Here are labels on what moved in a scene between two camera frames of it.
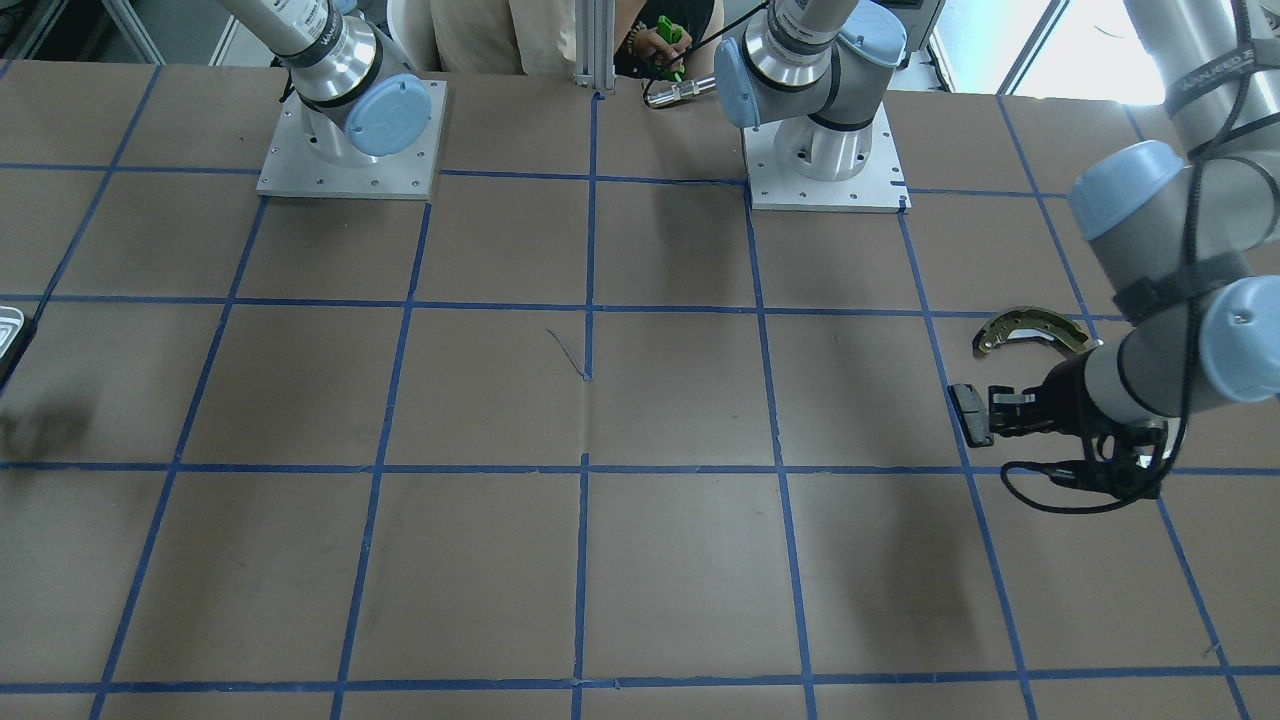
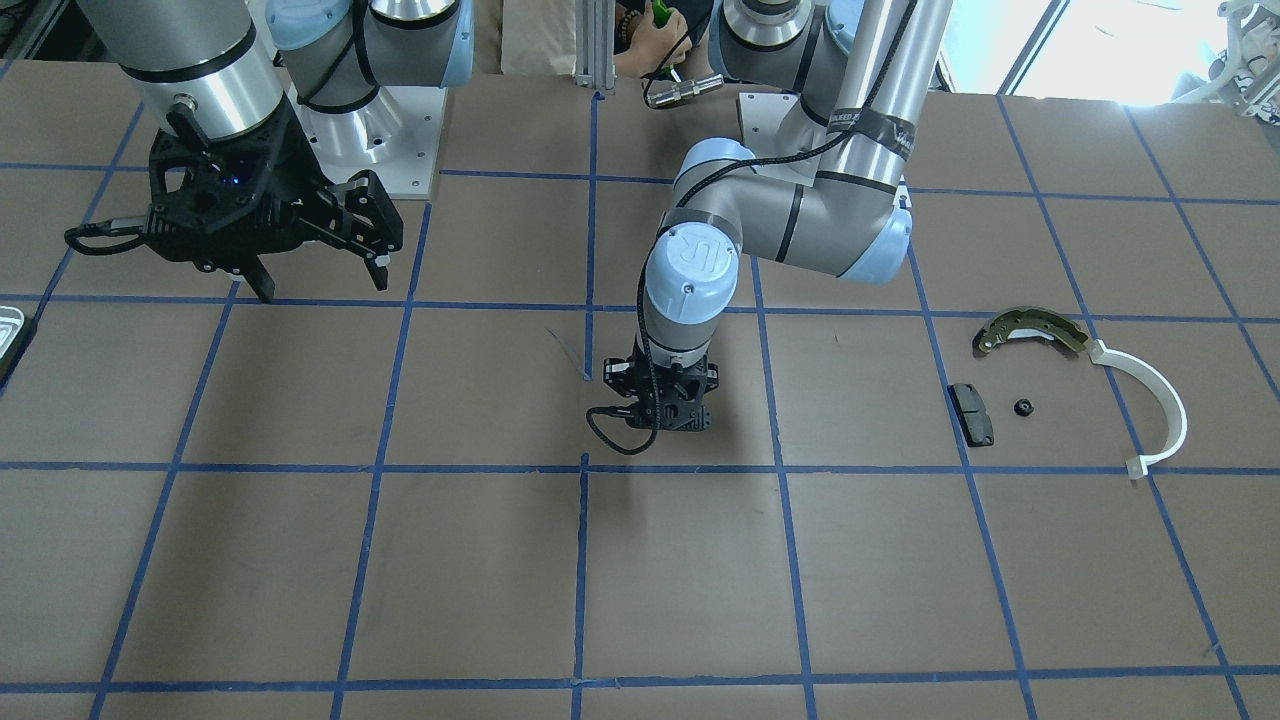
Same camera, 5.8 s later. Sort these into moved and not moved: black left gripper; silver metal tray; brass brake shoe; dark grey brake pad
Moved: black left gripper
Not moved: dark grey brake pad; silver metal tray; brass brake shoe
